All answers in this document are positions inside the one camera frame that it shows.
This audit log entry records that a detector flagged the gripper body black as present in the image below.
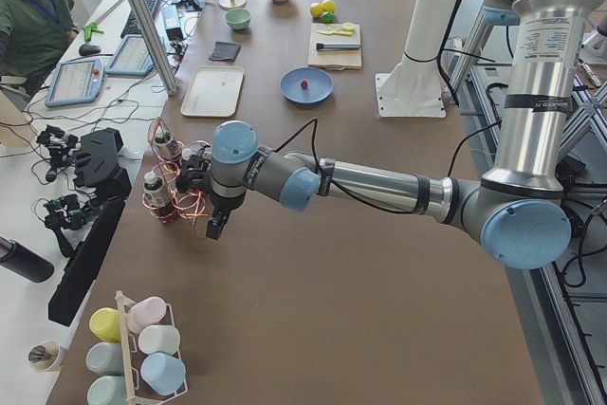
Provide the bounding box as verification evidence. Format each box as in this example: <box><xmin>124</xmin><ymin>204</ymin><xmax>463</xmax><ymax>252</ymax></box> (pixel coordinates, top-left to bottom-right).
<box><xmin>208</xmin><ymin>177</ymin><xmax>247</xmax><ymax>220</ymax></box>

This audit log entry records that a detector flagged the blue plate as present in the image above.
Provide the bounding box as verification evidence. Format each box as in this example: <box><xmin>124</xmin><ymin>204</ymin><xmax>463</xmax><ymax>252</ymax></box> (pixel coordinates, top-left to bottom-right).
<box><xmin>280</xmin><ymin>67</ymin><xmax>334</xmax><ymax>105</ymax></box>

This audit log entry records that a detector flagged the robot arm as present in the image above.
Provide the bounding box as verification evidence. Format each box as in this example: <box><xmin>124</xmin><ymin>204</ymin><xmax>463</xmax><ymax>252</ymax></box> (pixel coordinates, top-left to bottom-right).
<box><xmin>207</xmin><ymin>0</ymin><xmax>604</xmax><ymax>269</ymax></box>

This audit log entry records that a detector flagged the yellow lemon lower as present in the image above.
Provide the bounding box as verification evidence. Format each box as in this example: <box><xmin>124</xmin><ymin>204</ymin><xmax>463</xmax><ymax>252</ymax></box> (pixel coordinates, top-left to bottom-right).
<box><xmin>309</xmin><ymin>3</ymin><xmax>324</xmax><ymax>19</ymax></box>

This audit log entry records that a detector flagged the yellow lemon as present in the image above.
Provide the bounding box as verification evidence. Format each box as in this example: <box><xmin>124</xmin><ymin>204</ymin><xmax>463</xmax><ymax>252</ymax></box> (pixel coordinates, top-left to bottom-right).
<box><xmin>321</xmin><ymin>0</ymin><xmax>337</xmax><ymax>13</ymax></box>
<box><xmin>309</xmin><ymin>3</ymin><xmax>324</xmax><ymax>19</ymax></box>

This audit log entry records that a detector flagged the green bowl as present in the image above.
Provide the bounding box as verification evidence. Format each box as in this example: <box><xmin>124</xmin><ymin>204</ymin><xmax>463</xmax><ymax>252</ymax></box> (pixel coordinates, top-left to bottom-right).
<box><xmin>225</xmin><ymin>8</ymin><xmax>251</xmax><ymax>31</ymax></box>

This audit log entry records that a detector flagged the bottle lower left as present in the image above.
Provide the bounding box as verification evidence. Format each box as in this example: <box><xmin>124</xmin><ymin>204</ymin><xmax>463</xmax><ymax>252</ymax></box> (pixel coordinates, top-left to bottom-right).
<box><xmin>180</xmin><ymin>148</ymin><xmax>193</xmax><ymax>164</ymax></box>

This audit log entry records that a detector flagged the yellow lemon upper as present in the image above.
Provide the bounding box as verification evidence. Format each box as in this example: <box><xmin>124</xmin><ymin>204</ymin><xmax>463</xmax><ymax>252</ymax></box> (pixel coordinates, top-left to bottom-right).
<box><xmin>321</xmin><ymin>0</ymin><xmax>337</xmax><ymax>13</ymax></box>

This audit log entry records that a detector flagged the bottle lower right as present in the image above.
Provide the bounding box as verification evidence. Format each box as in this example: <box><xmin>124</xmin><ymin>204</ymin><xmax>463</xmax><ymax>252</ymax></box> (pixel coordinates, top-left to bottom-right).
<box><xmin>143</xmin><ymin>171</ymin><xmax>177</xmax><ymax>223</ymax></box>

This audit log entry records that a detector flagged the green lime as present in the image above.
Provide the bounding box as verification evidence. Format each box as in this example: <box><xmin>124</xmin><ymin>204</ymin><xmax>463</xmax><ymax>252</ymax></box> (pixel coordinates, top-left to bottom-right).
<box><xmin>320</xmin><ymin>11</ymin><xmax>335</xmax><ymax>24</ymax></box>

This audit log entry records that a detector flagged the steel muddler black tip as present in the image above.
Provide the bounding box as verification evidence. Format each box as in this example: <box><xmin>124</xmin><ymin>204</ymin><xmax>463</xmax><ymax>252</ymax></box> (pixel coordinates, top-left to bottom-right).
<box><xmin>315</xmin><ymin>43</ymin><xmax>360</xmax><ymax>51</ymax></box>

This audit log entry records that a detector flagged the grey folded cloth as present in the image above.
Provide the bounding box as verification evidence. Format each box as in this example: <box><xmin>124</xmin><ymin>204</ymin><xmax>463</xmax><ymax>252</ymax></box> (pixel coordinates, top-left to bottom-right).
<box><xmin>209</xmin><ymin>41</ymin><xmax>241</xmax><ymax>62</ymax></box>

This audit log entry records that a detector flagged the yellow plastic knife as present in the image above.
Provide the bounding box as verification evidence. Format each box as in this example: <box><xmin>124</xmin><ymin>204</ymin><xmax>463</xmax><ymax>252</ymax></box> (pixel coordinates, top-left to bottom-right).
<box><xmin>316</xmin><ymin>28</ymin><xmax>356</xmax><ymax>36</ymax></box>

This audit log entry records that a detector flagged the bamboo cutting board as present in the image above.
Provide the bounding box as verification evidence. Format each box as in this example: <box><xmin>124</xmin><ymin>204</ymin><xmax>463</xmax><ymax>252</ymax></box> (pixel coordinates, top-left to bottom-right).
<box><xmin>307</xmin><ymin>22</ymin><xmax>362</xmax><ymax>70</ymax></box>

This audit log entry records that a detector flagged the cream rabbit tray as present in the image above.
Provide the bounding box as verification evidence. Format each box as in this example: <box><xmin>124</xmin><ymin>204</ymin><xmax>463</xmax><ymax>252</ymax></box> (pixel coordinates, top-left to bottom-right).
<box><xmin>180</xmin><ymin>65</ymin><xmax>245</xmax><ymax>119</ymax></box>

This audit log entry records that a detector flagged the pastel cup rack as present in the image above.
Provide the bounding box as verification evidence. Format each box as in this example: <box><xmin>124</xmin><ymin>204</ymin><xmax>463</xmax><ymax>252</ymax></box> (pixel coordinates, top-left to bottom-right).
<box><xmin>85</xmin><ymin>290</ymin><xmax>189</xmax><ymax>404</ymax></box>

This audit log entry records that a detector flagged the teach pendant far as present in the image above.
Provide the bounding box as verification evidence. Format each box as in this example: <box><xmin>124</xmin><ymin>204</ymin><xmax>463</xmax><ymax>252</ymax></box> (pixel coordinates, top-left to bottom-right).
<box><xmin>105</xmin><ymin>34</ymin><xmax>154</xmax><ymax>78</ymax></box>

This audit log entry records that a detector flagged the teach pendant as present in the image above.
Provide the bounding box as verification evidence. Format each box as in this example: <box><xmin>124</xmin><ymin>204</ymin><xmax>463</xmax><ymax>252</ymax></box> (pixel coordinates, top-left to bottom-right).
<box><xmin>105</xmin><ymin>34</ymin><xmax>154</xmax><ymax>78</ymax></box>
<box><xmin>45</xmin><ymin>58</ymin><xmax>104</xmax><ymax>108</ymax></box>

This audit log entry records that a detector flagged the teach pendant near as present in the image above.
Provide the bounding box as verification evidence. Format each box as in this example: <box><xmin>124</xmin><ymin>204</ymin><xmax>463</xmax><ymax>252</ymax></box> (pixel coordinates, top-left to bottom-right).
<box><xmin>45</xmin><ymin>58</ymin><xmax>104</xmax><ymax>108</ymax></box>

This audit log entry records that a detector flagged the person in green hoodie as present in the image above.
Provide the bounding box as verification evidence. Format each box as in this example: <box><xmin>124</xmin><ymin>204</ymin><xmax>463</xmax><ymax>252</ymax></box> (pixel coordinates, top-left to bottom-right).
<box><xmin>1</xmin><ymin>0</ymin><xmax>78</xmax><ymax>96</ymax></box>

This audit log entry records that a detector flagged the copper wire bottle rack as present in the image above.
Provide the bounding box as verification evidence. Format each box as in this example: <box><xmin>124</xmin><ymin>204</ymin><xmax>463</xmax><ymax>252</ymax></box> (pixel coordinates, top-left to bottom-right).
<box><xmin>141</xmin><ymin>117</ymin><xmax>211</xmax><ymax>227</ymax></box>

